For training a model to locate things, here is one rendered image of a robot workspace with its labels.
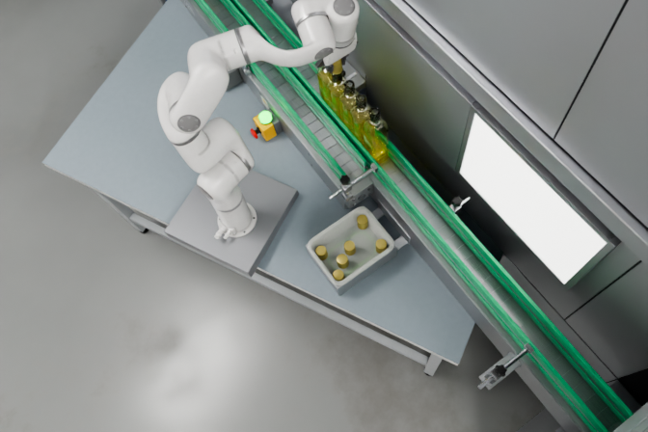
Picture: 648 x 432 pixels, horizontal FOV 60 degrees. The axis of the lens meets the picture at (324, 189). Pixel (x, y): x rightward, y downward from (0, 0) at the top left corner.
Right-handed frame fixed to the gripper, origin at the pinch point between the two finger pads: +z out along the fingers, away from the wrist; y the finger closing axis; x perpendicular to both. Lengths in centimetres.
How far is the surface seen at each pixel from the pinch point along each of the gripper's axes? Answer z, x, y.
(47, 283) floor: 131, -29, 134
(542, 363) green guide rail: 0, 95, 4
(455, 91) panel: -21.1, 29.4, -12.2
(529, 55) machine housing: -48, 36, -15
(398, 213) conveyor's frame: 20.6, 43.2, 5.6
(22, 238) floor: 138, -58, 135
